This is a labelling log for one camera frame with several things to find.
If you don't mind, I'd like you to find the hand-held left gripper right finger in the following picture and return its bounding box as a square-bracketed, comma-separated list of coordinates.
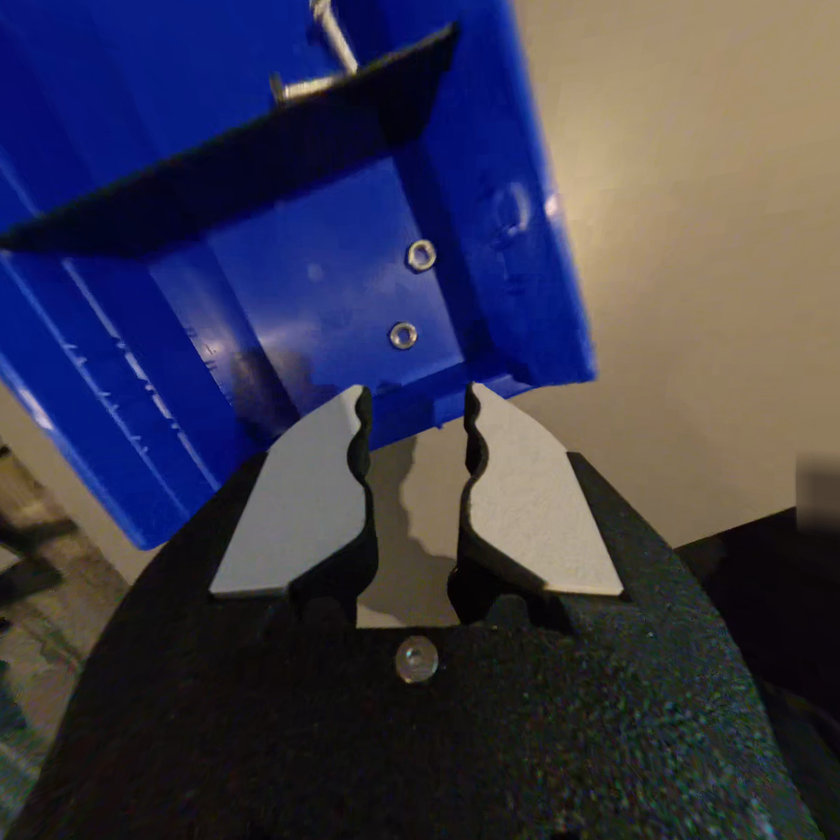
[453, 382, 624, 598]

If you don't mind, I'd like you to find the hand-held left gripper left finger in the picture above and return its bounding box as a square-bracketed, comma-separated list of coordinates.
[209, 384, 378, 601]

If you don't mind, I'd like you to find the large blue plastic bin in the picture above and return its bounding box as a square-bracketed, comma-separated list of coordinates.
[0, 0, 599, 552]

